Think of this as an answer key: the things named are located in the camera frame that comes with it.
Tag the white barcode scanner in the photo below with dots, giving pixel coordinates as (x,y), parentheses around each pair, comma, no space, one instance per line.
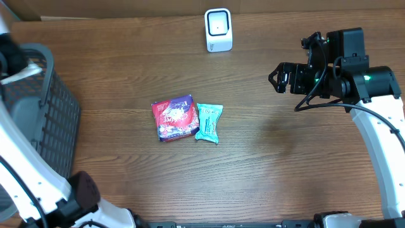
(218,27)

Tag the teal snack packet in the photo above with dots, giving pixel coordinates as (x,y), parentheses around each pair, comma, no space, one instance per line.
(209,115)

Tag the red purple snack pack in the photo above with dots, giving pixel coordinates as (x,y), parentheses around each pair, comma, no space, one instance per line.
(176,118)

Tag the grey plastic mesh basket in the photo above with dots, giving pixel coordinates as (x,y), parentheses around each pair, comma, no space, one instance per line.
(39,125)

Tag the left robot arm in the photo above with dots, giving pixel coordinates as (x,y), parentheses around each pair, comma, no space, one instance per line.
(85,207)

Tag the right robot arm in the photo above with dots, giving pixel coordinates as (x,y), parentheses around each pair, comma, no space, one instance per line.
(338,74)

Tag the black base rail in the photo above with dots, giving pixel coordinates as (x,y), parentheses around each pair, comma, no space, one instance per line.
(282,224)

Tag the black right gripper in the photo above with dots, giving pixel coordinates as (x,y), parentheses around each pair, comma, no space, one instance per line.
(297,71)

